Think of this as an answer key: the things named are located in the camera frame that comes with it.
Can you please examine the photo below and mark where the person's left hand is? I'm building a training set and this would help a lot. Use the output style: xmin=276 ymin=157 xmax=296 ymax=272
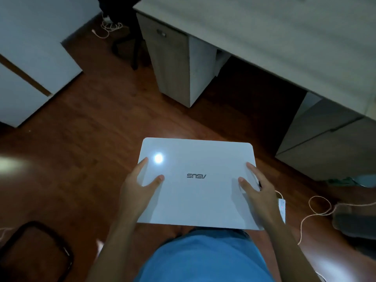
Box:
xmin=119 ymin=157 xmax=165 ymax=218

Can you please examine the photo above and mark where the person's right hand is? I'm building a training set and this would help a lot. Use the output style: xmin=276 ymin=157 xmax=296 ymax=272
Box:
xmin=238 ymin=162 xmax=282 ymax=225

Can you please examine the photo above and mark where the white laptop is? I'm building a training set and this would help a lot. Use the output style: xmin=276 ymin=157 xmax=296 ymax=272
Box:
xmin=137 ymin=137 xmax=264 ymax=231

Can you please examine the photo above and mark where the person's right forearm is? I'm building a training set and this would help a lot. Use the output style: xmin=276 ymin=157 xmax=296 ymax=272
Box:
xmin=263 ymin=216 xmax=321 ymax=282

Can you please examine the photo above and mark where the person's left forearm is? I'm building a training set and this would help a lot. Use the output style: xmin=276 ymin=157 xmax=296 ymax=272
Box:
xmin=86 ymin=213 xmax=141 ymax=282

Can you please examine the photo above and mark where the white charger adapter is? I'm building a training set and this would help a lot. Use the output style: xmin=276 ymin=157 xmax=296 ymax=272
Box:
xmin=277 ymin=198 xmax=286 ymax=224

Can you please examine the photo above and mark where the person's blue shirt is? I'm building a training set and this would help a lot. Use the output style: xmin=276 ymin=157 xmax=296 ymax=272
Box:
xmin=134 ymin=227 xmax=275 ymax=282

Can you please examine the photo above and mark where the grey low side cabinet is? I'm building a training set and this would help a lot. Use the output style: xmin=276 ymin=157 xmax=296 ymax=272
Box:
xmin=275 ymin=91 xmax=376 ymax=182

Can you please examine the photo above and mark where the dark grey bag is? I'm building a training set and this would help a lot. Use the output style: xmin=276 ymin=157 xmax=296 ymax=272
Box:
xmin=332 ymin=202 xmax=376 ymax=241

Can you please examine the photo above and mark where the grey desk drawer cabinet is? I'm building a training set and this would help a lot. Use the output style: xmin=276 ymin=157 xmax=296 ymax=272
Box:
xmin=136 ymin=13 xmax=232 ymax=108

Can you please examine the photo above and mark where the grey wooden desk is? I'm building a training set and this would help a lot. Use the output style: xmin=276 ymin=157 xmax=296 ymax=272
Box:
xmin=133 ymin=0 xmax=376 ymax=121

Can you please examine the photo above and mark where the black chair base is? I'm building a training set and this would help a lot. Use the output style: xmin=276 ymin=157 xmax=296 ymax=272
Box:
xmin=95 ymin=0 xmax=151 ymax=71

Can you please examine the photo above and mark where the white cabinet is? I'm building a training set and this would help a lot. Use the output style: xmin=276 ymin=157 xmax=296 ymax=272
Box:
xmin=0 ymin=0 xmax=102 ymax=128

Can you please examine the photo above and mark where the white charger cable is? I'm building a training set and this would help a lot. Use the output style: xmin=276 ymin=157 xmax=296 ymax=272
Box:
xmin=297 ymin=196 xmax=376 ymax=246

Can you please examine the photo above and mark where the black metal stool frame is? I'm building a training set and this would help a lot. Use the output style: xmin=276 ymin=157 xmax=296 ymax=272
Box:
xmin=0 ymin=221 xmax=74 ymax=282

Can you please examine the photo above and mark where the white tangled cable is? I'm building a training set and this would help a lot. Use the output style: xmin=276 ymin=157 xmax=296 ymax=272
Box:
xmin=92 ymin=14 xmax=124 ymax=39

